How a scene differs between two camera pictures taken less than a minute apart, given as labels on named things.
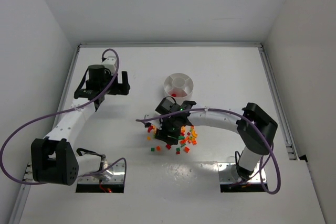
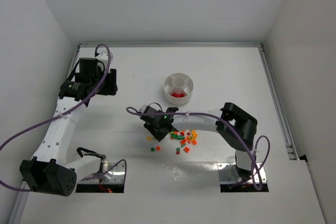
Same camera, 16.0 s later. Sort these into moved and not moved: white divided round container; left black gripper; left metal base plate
Moved: left black gripper
Not moved: left metal base plate; white divided round container
